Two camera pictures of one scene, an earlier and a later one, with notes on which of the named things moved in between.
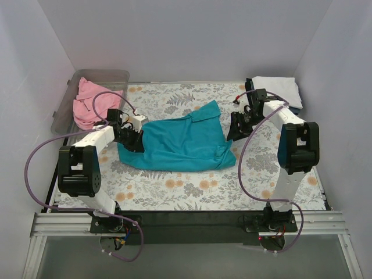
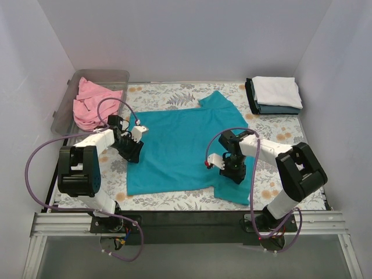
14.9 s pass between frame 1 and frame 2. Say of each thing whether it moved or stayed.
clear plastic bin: stayed
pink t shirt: stayed
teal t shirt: moved
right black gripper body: moved
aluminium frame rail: stayed
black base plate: stayed
